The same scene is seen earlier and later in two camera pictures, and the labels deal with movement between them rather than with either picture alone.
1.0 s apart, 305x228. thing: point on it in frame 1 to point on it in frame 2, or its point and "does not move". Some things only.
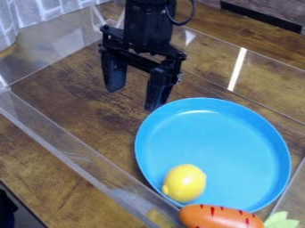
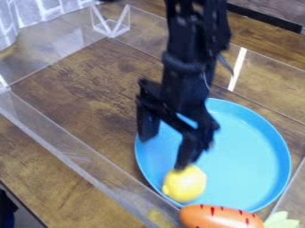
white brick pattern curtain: x=21 y=12 does not move
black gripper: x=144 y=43 to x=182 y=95
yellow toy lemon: x=184 y=183 does not move
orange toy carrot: x=202 y=215 does not move
